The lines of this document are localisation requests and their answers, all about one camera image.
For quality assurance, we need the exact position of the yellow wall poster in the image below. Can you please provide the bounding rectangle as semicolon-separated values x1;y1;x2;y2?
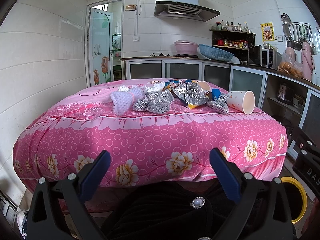
260;22;275;42

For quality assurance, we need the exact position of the black microwave oven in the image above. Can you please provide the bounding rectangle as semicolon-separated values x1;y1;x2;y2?
248;46;282;69

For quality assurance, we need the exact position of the dark wooden spice shelf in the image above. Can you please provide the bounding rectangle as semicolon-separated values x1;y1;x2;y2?
210;29;256;62

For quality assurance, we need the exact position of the silver foil snack bag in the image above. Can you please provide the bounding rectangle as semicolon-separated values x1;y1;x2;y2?
172;82;208;109

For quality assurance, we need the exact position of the pink thermos flask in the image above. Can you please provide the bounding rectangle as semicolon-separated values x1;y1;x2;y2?
285;46;296;61
302;42;315;81

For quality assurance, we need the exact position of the white kitchen cabinet run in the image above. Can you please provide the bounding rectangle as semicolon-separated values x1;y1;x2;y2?
122;56;319;145

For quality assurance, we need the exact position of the white polka dot paper cup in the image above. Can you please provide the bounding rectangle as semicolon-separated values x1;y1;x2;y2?
226;90;255;115

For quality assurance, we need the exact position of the hanging utensil rack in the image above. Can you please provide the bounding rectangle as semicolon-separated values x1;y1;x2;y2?
281;13;316;55

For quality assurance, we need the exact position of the glass door with flower decals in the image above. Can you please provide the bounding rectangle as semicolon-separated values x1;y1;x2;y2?
85;0;124;86

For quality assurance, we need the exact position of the yellow rimmed black trash bin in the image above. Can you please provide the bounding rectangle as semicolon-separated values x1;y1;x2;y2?
281;177;308;224

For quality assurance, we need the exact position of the silver glitter cloth scrap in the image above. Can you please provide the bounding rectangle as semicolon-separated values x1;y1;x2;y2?
132;89;174;114

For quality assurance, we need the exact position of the blue plastic basin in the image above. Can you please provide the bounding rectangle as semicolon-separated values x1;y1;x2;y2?
199;44;234;62

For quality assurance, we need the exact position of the steel range hood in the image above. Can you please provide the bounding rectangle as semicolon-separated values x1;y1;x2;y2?
154;0;220;22

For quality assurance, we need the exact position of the pink floral tablecloth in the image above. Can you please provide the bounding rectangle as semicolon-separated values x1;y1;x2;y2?
13;79;288;191

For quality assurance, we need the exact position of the bag of orange snacks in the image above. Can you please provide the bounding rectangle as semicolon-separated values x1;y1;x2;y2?
278;52;303;78

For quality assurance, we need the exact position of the lavender foam fruit net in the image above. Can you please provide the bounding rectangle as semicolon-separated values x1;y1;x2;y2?
110;86;145;116

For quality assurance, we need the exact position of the blue wrapper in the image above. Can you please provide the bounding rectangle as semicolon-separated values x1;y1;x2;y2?
210;88;221;101

